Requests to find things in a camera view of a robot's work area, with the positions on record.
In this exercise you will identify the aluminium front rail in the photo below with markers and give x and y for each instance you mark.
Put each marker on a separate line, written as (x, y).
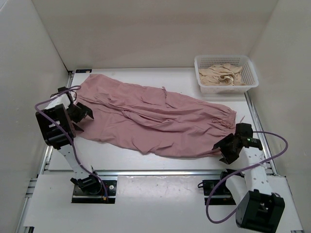
(159, 172)

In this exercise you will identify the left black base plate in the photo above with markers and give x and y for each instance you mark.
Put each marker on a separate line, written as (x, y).
(97, 196)

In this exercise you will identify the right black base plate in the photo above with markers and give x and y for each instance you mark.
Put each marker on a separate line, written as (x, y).
(222, 196)

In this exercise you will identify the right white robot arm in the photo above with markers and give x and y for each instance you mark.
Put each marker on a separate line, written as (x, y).
(259, 208)

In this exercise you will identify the white plastic basket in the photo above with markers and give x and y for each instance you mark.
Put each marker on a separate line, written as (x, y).
(248, 73)

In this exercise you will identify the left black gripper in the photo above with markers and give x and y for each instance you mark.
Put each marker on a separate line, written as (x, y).
(83, 109)

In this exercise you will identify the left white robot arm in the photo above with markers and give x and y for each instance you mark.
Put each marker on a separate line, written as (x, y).
(57, 118)

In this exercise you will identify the pink trousers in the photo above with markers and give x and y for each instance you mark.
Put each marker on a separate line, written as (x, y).
(152, 120)

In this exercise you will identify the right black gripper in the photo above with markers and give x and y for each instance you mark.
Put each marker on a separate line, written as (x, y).
(231, 158)

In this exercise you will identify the beige trousers in basket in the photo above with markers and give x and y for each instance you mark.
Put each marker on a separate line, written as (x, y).
(221, 75)

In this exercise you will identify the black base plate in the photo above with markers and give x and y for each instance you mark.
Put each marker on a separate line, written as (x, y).
(222, 196)
(97, 196)

